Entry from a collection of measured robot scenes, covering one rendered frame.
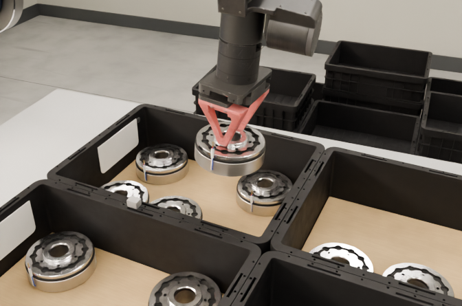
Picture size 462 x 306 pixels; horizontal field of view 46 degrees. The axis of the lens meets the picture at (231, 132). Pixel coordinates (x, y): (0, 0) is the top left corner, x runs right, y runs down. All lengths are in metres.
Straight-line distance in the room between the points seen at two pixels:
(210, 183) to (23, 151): 0.61
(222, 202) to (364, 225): 0.26
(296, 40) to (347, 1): 3.13
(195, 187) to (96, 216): 0.23
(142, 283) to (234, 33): 0.41
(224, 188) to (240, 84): 0.36
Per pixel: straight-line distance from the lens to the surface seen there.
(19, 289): 0.90
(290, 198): 0.85
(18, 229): 0.92
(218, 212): 0.98
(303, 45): 0.67
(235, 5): 0.65
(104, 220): 0.88
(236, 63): 0.70
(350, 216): 0.99
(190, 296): 0.81
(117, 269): 0.89
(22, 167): 1.42
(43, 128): 1.58
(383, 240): 0.96
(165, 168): 1.05
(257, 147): 0.77
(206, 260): 0.81
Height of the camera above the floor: 1.44
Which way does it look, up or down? 30 degrees down
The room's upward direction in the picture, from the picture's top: straight up
